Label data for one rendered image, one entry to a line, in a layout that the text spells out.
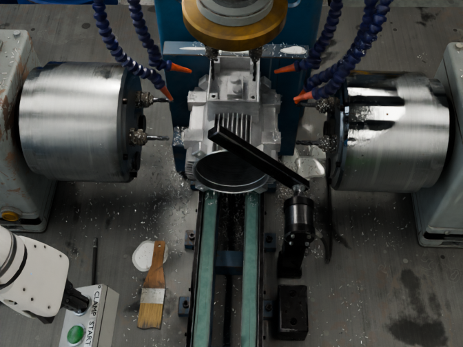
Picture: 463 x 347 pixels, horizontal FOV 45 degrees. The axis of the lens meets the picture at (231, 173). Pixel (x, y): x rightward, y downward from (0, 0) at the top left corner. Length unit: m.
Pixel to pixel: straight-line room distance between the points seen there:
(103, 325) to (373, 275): 0.62
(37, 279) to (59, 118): 0.35
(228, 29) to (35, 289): 0.50
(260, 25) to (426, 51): 0.89
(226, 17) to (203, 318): 0.56
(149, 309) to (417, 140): 0.65
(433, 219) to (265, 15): 0.59
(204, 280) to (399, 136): 0.47
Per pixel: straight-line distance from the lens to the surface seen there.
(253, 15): 0.93
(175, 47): 1.19
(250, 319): 1.10
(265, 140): 1.11
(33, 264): 0.87
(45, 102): 1.12
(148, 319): 1.23
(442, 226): 1.30
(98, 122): 1.08
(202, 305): 1.11
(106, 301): 0.98
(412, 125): 1.09
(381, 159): 1.09
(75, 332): 0.97
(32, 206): 1.30
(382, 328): 1.26
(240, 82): 1.14
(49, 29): 1.81
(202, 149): 1.08
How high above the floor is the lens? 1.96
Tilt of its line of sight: 57 degrees down
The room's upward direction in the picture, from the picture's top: straight up
